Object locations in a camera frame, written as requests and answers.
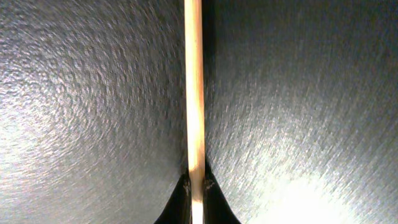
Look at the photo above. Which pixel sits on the wooden chopstick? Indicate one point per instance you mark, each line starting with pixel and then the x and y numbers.
pixel 195 104

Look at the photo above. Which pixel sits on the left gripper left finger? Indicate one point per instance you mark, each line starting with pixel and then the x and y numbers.
pixel 179 207

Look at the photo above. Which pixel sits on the round black tray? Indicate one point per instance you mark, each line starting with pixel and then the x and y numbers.
pixel 300 99

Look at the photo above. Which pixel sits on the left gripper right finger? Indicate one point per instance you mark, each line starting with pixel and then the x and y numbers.
pixel 215 206

